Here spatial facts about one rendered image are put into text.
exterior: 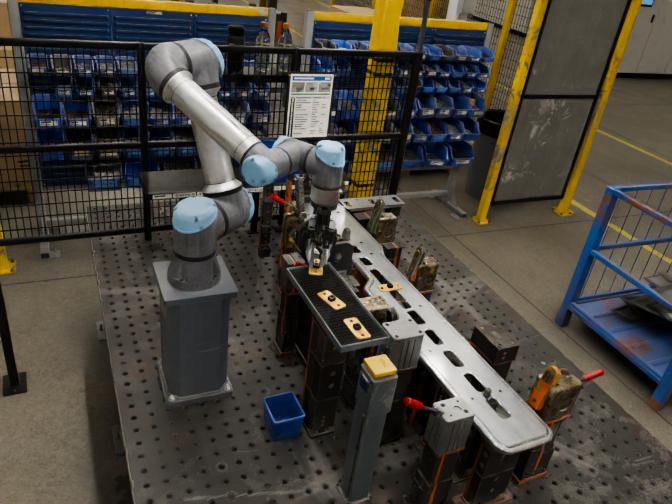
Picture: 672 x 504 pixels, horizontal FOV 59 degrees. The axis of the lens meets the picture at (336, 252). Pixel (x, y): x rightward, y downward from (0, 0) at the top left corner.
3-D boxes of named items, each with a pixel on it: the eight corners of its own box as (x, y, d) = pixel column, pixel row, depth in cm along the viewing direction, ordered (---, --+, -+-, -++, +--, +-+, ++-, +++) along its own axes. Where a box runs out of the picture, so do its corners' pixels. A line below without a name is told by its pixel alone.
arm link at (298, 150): (262, 140, 147) (298, 153, 143) (288, 131, 156) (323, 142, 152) (260, 169, 151) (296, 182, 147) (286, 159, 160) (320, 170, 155)
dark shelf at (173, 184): (351, 185, 268) (352, 179, 267) (147, 201, 230) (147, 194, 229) (331, 167, 285) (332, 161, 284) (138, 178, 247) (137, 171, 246)
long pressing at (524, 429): (566, 436, 150) (568, 432, 149) (497, 459, 140) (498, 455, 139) (337, 201, 255) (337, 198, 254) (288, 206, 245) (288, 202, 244)
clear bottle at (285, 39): (292, 72, 260) (296, 25, 250) (278, 72, 257) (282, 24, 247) (287, 68, 265) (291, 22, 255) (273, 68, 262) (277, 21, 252)
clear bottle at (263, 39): (271, 72, 256) (274, 24, 246) (256, 72, 253) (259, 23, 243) (266, 68, 261) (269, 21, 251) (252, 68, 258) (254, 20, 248)
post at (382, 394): (372, 500, 160) (400, 377, 138) (347, 508, 157) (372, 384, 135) (359, 478, 166) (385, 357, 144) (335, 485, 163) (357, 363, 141)
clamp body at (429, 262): (427, 342, 224) (447, 265, 207) (400, 348, 219) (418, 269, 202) (415, 328, 231) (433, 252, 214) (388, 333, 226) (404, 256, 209)
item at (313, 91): (328, 138, 276) (336, 72, 261) (283, 140, 267) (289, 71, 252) (326, 137, 278) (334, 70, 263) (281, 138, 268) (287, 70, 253)
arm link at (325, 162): (324, 135, 151) (353, 145, 147) (319, 175, 156) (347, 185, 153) (307, 142, 145) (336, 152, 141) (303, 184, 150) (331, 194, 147)
